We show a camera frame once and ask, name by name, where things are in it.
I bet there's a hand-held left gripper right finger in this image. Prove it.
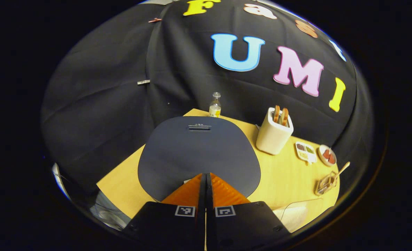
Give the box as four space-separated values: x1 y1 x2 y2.
206 173 292 251

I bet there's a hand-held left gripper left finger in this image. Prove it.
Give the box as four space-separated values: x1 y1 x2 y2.
122 173 206 251

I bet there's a dark grey rice cooker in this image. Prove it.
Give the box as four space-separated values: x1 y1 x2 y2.
137 116 261 202

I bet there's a clear tray of rice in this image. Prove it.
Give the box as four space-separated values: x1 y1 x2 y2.
273 198 323 233

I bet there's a wooden spoon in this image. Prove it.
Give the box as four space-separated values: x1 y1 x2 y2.
326 161 351 187

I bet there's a white toaster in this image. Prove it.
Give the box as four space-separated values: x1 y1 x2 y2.
256 107 294 155

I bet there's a small clear glass bottle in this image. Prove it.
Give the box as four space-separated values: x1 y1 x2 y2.
209 92 222 118

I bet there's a white divided grain dish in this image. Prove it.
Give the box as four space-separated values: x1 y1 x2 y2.
295 141 317 165

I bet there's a round white plate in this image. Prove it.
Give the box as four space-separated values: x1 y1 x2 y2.
318 145 337 167

